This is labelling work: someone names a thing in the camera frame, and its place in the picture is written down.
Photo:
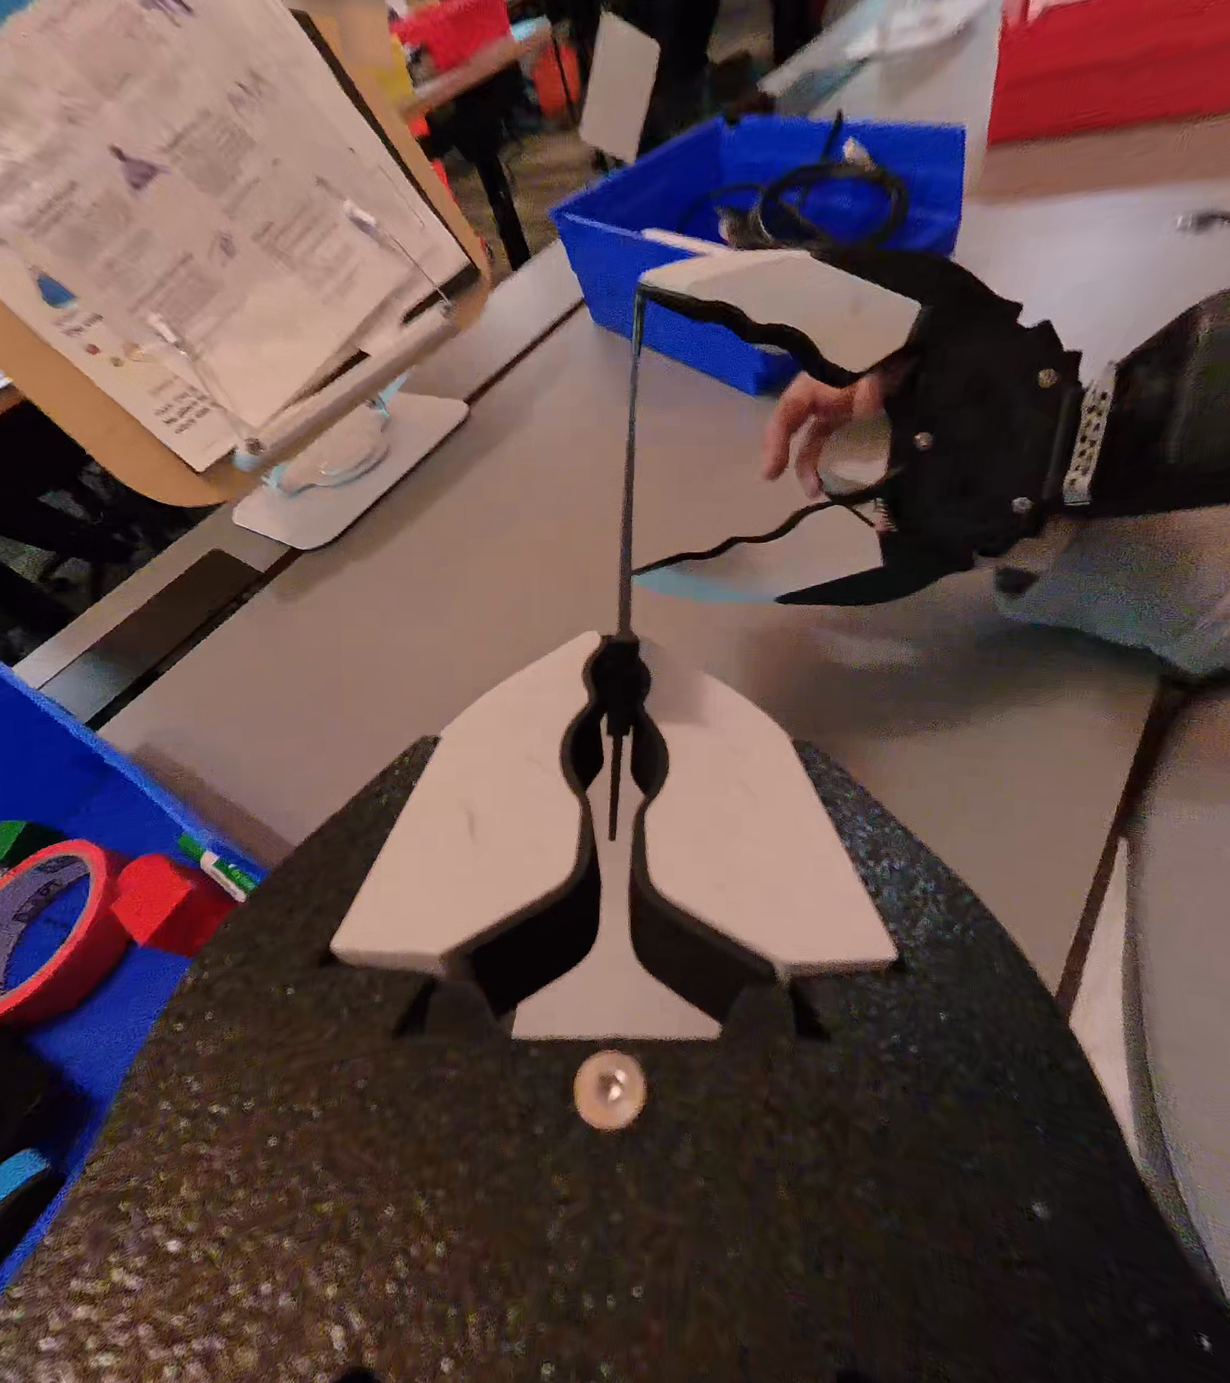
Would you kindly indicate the person's right forearm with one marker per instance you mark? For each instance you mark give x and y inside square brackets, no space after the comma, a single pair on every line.
[1165,596]

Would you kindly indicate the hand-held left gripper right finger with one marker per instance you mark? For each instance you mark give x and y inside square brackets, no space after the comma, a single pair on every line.
[766,855]

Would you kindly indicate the red storage bin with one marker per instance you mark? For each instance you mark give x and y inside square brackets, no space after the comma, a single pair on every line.
[1143,66]

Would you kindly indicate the red block with peg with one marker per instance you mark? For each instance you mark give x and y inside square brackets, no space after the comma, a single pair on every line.
[167,902]

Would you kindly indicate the green block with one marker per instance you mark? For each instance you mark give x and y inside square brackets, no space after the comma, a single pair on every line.
[20,841]

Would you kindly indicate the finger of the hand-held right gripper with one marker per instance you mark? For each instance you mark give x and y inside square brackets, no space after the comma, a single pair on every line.
[787,556]
[787,288]

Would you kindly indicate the wooden document stand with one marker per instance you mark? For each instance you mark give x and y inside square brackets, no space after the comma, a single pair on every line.
[52,422]

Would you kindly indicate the white board panel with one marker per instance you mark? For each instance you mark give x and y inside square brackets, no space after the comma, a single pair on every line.
[619,88]

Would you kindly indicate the green white marker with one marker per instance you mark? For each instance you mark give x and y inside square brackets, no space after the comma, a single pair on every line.
[220,870]

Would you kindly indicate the person's right hand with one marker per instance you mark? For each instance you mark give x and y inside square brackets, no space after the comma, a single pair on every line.
[797,416]

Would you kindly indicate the red tape roll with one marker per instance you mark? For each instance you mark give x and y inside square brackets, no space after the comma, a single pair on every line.
[30,1005]

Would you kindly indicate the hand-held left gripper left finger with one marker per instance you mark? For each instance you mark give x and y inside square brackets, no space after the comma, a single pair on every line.
[463,843]

